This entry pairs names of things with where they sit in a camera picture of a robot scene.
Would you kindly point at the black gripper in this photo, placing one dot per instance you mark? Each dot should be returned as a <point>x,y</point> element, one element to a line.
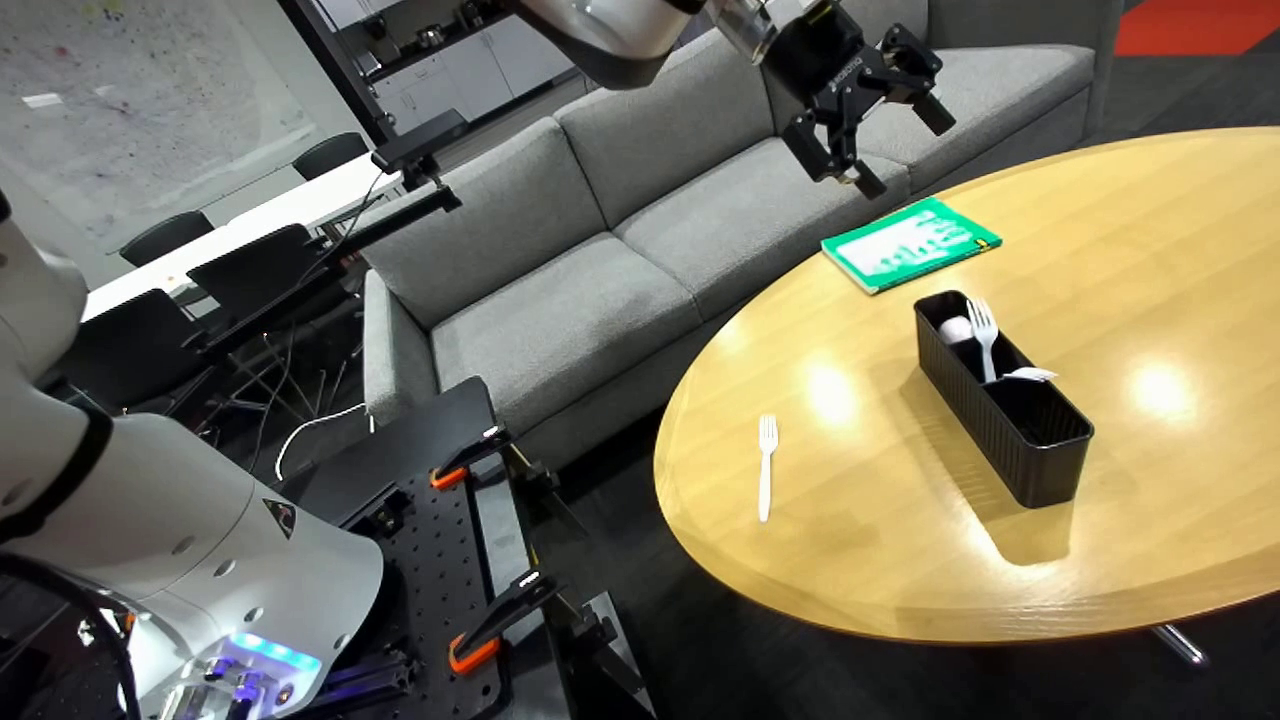
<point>821,54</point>

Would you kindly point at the white plastic fork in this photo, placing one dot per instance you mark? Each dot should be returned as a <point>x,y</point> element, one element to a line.
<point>765,464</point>
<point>1024,373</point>

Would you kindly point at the black utensil rack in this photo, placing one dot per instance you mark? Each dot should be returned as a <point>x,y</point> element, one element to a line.
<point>1024,440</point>

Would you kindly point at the white plastic spoon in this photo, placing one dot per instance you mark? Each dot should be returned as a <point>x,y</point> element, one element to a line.
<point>987,342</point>
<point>959,325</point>

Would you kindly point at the orange armchair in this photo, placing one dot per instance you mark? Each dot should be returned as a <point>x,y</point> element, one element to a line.
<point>1203,27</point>

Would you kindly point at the grey fabric sofa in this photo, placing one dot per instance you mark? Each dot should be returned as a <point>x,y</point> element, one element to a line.
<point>561,322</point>

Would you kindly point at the grey storage cabinet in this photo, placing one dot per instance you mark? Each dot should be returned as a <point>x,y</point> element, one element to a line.
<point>465,66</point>

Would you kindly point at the black office chair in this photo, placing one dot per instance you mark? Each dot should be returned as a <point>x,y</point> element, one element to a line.
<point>254,275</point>
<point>133,348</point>
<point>327,148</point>
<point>164,236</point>

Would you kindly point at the chrome table base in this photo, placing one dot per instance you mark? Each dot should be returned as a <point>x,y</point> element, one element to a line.
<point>1183,645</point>

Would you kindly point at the white long desk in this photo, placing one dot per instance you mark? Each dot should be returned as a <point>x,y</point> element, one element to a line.
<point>264,221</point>

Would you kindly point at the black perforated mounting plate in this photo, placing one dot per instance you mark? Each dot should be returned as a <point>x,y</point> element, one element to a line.
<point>432,572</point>

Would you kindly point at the black camera on stand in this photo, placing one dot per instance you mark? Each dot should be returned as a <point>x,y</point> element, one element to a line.
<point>420,134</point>

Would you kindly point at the black camera stand pole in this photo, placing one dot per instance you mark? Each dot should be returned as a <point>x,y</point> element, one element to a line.
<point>341,73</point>

